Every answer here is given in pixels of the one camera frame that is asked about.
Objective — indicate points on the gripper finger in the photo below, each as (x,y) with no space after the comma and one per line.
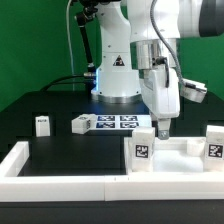
(163,128)

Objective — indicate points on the white U-shaped fence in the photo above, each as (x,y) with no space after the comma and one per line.
(133,186)

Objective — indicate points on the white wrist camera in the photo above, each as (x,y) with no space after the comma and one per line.
(193,90)

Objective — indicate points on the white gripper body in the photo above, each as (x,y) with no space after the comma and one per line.
(160,92)

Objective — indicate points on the white square tabletop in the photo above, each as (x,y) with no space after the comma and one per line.
(177,154)

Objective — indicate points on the AprilTag marker sheet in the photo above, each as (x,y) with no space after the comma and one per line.
(123,122)

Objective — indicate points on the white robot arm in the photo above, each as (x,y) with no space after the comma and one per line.
(139,54)

